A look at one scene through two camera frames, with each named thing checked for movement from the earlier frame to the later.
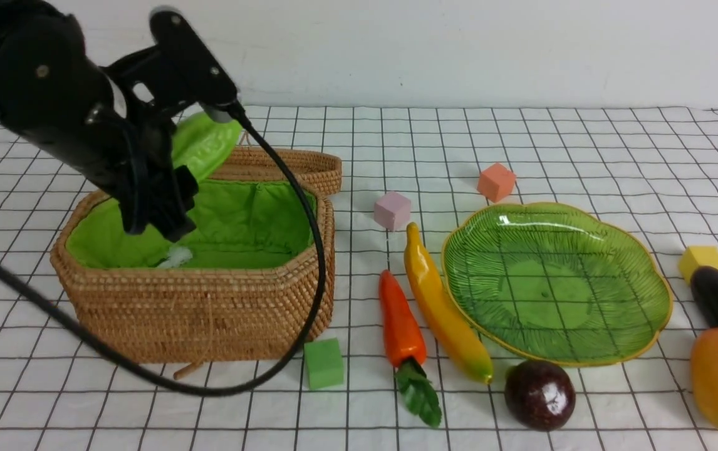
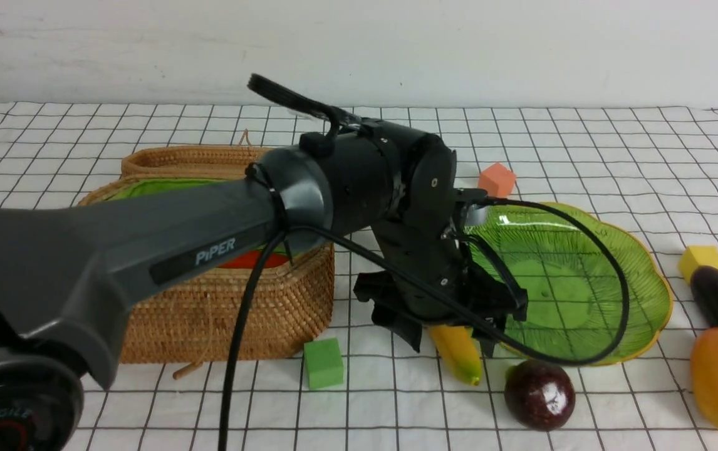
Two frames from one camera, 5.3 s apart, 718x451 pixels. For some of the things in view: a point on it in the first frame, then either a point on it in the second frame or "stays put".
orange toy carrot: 407,342 -> 250,260
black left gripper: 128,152 -> 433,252
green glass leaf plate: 560,284 stays put
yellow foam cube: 695,256 stays put
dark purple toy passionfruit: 539,395 stays put
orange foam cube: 495,182 stays put
